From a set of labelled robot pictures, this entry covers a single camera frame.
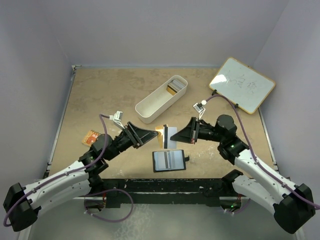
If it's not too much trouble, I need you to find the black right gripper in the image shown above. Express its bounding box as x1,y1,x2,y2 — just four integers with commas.
170,116,224,144

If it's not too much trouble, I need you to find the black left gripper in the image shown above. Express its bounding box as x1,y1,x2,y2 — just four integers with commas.
105,121,158,161

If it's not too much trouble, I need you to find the gold backed stripe card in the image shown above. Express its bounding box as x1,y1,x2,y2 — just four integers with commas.
155,125,165,148

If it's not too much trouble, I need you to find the white magnetic stripe card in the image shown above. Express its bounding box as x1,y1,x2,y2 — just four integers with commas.
154,151,168,171

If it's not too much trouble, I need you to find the black leather card holder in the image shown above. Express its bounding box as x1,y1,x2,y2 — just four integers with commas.
152,149,190,173

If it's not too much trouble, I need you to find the white plastic card tray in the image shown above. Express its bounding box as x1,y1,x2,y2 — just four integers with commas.
134,75,188,124

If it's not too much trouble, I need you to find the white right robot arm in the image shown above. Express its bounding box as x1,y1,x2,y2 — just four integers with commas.
170,114,316,234

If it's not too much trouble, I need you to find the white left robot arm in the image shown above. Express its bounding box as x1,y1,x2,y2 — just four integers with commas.
3,122,158,232

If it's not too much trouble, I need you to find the stack of cards in tray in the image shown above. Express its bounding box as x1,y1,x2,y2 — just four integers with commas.
166,78,186,95

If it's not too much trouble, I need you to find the orange spiral notepad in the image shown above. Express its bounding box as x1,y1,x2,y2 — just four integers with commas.
81,130,101,147

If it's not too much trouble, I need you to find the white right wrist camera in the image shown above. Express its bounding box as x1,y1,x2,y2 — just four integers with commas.
193,100,207,120

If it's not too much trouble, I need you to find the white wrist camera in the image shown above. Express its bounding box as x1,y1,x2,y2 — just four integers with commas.
109,110,125,130
193,100,207,120

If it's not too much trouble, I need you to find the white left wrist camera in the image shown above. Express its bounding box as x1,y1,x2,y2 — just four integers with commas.
109,110,125,130

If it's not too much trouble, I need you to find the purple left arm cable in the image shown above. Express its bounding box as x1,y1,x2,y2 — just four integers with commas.
3,113,109,227

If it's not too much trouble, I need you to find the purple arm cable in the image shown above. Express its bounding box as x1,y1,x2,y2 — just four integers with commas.
3,113,109,227
202,94,320,210

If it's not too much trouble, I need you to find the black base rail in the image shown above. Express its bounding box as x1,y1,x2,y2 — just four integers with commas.
89,178,246,208

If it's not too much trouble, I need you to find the small whiteboard yellow frame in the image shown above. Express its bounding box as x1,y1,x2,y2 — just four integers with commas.
209,57,276,114

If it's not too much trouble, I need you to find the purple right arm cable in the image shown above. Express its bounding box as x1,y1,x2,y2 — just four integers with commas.
202,94,320,210

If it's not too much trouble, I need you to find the aluminium frame rail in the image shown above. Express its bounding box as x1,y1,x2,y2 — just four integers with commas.
258,107,279,171

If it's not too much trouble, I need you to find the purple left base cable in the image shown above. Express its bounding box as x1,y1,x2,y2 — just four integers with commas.
83,187,134,222

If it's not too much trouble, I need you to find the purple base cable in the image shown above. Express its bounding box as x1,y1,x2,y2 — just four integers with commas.
223,197,251,216
83,187,134,222

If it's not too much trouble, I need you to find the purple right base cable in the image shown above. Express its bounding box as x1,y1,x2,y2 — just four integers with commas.
223,197,251,216

